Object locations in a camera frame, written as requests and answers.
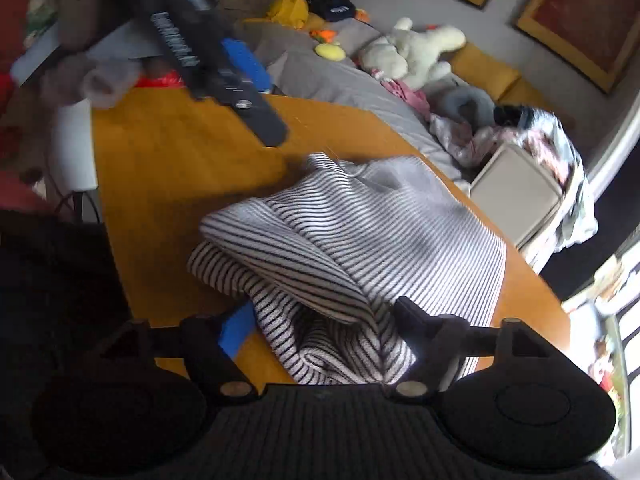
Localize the striped pants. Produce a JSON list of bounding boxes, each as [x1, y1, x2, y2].
[[187, 152, 508, 386]]

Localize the yellow cushion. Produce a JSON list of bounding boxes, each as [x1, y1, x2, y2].
[[500, 79, 576, 128], [446, 42, 523, 102]]

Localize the black cap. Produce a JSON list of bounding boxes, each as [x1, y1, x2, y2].
[[307, 0, 357, 22]]

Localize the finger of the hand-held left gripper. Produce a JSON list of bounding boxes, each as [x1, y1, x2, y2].
[[232, 91, 289, 148], [221, 37, 273, 95]]

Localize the yellow plush toy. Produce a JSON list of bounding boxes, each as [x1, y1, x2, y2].
[[266, 0, 310, 30], [314, 42, 346, 62]]

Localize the pink cloth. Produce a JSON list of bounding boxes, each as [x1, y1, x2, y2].
[[382, 77, 431, 116]]

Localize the dark curtain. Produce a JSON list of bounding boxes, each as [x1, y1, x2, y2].
[[542, 225, 640, 301]]

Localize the person's left forearm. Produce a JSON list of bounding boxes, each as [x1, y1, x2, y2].
[[39, 0, 146, 111]]

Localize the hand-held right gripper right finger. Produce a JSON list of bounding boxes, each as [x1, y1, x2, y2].
[[390, 296, 548, 403]]

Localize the pile of mixed clothes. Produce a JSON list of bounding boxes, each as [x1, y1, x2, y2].
[[430, 105, 598, 271]]

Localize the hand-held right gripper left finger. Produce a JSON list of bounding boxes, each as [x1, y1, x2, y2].
[[92, 302, 261, 401]]

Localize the beige curtain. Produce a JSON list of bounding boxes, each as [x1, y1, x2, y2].
[[585, 75, 640, 191]]

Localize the grey neck pillow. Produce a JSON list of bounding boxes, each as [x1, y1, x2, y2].
[[432, 85, 496, 128]]

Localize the white plush duck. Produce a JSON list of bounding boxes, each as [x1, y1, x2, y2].
[[360, 16, 467, 92]]

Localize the grey covered sofa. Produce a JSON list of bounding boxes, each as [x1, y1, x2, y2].
[[215, 0, 596, 256]]

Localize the red bowl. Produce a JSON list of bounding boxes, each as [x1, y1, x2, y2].
[[137, 71, 182, 90]]

